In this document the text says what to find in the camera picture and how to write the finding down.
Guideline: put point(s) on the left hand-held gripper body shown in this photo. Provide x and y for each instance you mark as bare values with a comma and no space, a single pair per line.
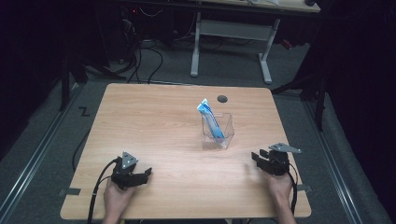
126,172

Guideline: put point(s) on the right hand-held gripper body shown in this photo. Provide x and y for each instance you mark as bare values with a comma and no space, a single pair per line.
277,161

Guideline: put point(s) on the clear plastic holder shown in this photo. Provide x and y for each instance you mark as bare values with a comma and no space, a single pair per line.
229,127

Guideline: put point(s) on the blue white toothpaste tube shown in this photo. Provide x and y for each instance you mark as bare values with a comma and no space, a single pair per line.
210,115

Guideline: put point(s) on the person's right hand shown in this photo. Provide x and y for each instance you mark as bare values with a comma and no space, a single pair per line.
278,186

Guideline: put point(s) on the person's left hand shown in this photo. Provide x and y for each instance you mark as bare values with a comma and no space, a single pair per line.
116,199

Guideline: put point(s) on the grey tape piece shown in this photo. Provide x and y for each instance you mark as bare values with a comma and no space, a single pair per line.
71,191
304,188

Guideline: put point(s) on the black metal stand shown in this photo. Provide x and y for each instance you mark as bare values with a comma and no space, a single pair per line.
317,93
65,84

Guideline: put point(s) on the metal floor rail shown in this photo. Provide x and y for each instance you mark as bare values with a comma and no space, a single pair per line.
37,152
333,161

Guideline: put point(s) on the white frame desk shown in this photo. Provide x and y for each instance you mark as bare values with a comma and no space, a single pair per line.
233,29

